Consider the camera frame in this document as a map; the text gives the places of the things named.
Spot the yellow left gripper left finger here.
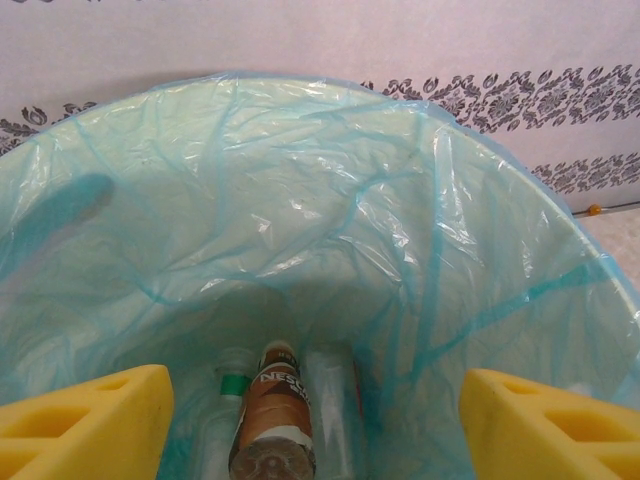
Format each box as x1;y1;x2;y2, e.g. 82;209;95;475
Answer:
0;363;176;480

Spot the brown Nescafe bottle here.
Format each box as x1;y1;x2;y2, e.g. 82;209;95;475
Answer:
228;339;319;480

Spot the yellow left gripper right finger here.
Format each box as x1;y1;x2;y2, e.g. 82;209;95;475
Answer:
458;367;640;480

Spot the cream plastic bin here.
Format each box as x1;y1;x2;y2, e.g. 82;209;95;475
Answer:
0;69;640;480

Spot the blue plastic bin liner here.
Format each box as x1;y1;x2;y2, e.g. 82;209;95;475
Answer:
0;67;640;480

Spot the clear bottle red label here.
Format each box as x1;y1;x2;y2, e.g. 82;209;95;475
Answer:
302;341;364;480

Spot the clear bottle green label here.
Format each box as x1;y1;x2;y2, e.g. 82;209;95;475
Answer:
199;347;256;480

